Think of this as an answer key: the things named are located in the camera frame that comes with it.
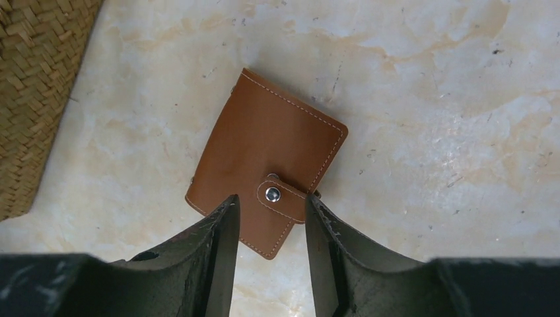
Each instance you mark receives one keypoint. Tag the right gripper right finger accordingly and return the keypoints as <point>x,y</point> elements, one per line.
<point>352,275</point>

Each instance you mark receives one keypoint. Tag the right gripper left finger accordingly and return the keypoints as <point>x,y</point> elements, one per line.
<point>190,274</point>

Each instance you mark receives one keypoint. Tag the woven straw divided tray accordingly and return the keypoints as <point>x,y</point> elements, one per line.
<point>42,47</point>

